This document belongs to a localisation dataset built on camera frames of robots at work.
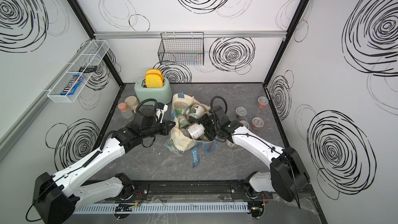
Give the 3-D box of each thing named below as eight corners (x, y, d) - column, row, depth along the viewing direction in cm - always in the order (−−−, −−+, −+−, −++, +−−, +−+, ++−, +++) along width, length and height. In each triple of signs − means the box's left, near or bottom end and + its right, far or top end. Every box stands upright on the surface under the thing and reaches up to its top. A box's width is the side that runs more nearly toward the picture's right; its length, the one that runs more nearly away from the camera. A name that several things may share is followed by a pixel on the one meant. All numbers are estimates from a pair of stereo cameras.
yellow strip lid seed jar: (235, 120, 102) (236, 114, 97) (233, 112, 106) (235, 106, 101) (245, 120, 102) (247, 114, 97) (243, 112, 106) (245, 106, 101)
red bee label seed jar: (256, 108, 109) (258, 101, 103) (257, 101, 113) (260, 95, 107) (264, 110, 107) (268, 104, 102) (265, 103, 111) (269, 97, 106)
